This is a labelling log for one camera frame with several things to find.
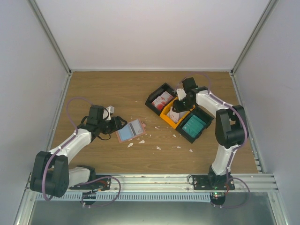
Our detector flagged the pink card holder wallet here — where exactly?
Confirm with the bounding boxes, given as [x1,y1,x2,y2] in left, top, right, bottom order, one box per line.
[116,119,146,143]

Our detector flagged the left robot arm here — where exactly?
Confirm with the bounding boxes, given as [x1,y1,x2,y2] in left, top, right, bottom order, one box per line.
[30,105,127,201]

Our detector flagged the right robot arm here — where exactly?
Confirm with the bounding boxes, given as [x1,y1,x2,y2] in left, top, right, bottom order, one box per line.
[173,77,248,190]

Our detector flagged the black bin teal cards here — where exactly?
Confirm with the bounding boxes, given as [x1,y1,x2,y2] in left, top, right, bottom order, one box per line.
[176,107,214,143]

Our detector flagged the teal card stack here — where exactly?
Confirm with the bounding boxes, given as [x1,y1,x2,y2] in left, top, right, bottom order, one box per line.
[182,115,206,138]

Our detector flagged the black bin red cards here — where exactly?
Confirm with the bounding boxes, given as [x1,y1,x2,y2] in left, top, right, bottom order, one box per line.
[145,83,176,116]

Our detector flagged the red white card stack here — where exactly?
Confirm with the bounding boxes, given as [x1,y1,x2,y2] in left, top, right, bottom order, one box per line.
[151,91,173,111]

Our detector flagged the yellow bin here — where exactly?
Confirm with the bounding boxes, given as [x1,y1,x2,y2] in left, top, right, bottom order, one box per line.
[160,97,191,129]

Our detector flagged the white debris pile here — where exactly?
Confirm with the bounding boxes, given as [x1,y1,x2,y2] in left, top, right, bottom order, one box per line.
[127,138,145,148]

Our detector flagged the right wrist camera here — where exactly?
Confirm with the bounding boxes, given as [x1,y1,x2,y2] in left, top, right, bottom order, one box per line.
[176,88,187,101]

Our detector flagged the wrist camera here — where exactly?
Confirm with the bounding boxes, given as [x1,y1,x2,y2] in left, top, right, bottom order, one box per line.
[103,105,114,120]
[176,88,187,101]

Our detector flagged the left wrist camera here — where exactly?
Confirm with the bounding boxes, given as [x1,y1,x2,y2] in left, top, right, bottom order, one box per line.
[103,105,114,120]

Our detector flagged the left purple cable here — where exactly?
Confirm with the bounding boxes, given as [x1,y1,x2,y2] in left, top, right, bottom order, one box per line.
[43,97,121,208]

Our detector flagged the purple cable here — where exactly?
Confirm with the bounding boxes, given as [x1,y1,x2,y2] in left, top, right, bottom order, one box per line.
[43,97,121,208]
[177,73,251,208]

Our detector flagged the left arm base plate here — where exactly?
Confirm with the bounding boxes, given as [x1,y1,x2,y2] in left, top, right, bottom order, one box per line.
[69,175,111,192]

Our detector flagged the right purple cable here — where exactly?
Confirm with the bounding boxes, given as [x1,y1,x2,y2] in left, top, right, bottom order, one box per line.
[177,73,251,208]

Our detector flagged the grey cable duct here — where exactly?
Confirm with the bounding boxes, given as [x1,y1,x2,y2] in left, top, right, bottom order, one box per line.
[35,192,211,202]

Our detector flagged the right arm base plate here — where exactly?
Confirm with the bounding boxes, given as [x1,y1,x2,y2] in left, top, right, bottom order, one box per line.
[191,175,235,191]

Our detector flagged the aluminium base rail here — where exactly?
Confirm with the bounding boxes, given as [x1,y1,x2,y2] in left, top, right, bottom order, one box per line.
[24,172,279,193]

